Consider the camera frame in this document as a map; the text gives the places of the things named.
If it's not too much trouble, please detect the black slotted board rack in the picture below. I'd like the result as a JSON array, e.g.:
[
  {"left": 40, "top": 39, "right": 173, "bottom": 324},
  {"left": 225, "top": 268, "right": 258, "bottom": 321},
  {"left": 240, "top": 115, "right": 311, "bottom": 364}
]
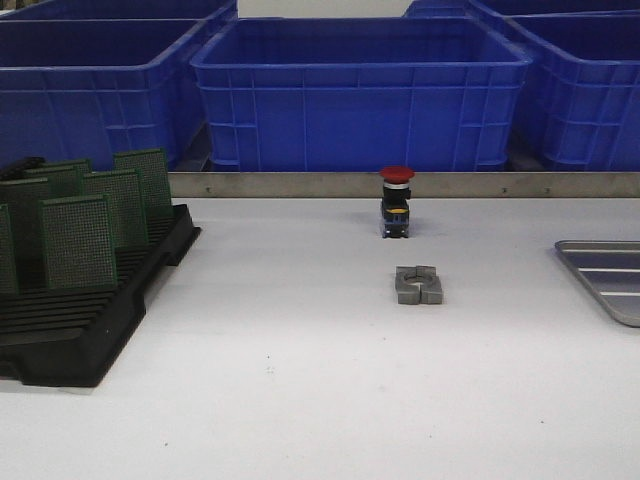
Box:
[{"left": 1, "top": 204, "right": 201, "bottom": 387}]

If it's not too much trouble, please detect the silver metal tray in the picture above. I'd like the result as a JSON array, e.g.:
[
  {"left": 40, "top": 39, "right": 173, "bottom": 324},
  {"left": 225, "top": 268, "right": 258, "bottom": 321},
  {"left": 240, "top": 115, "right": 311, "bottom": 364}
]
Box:
[{"left": 555, "top": 240, "right": 639, "bottom": 328}]

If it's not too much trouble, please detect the left tall green circuit board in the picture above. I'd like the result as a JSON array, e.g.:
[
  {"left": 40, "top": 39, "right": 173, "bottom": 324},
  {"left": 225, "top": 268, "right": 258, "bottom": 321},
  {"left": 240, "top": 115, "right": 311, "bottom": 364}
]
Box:
[{"left": 1, "top": 177, "right": 51, "bottom": 293}]

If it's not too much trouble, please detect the leftmost edge green circuit board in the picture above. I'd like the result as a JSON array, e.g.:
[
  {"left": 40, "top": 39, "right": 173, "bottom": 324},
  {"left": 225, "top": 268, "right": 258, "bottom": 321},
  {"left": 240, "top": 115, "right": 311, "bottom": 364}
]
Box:
[{"left": 0, "top": 204, "right": 19, "bottom": 295}]

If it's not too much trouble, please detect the red emergency stop button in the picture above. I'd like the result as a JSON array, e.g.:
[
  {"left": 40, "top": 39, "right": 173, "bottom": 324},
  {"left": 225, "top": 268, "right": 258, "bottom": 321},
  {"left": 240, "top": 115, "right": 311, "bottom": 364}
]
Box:
[{"left": 380, "top": 166, "right": 415, "bottom": 238}]

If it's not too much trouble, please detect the grey metal clamp block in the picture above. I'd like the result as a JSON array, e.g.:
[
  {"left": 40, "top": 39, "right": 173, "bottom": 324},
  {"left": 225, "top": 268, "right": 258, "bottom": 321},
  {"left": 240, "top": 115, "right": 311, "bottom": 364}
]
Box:
[{"left": 395, "top": 265, "right": 444, "bottom": 305}]

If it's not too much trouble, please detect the centre blue plastic crate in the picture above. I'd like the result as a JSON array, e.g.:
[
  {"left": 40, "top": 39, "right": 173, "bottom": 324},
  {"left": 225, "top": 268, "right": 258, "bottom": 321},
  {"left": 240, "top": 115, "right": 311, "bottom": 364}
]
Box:
[{"left": 191, "top": 18, "right": 530, "bottom": 172}]

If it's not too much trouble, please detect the blue plastic crate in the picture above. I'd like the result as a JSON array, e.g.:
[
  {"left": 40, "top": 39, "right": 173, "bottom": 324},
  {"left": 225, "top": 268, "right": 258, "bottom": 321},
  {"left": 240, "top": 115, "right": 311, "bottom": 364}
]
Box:
[
  {"left": 1, "top": 19, "right": 207, "bottom": 170},
  {"left": 191, "top": 18, "right": 530, "bottom": 172},
  {"left": 504, "top": 14, "right": 640, "bottom": 173}
]

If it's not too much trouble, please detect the rear right blue crate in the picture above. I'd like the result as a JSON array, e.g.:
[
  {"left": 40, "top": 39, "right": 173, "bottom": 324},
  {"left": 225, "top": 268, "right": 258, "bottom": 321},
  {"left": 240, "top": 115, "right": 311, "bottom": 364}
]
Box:
[{"left": 404, "top": 0, "right": 639, "bottom": 19}]

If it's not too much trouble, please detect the left blue plastic crate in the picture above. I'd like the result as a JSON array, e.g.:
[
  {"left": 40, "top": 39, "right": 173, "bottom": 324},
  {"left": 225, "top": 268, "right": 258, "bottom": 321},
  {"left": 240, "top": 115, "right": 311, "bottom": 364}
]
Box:
[{"left": 1, "top": 19, "right": 207, "bottom": 170}]

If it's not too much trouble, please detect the right blue plastic crate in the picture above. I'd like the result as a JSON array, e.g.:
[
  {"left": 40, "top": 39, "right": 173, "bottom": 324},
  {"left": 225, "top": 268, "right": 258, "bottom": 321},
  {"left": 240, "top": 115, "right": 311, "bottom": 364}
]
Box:
[{"left": 504, "top": 14, "right": 640, "bottom": 173}]

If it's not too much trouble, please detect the rear left blue crate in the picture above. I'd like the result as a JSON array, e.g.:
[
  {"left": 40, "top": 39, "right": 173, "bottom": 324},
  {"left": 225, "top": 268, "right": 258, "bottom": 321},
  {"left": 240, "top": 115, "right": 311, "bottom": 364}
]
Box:
[{"left": 1, "top": 0, "right": 237, "bottom": 21}]

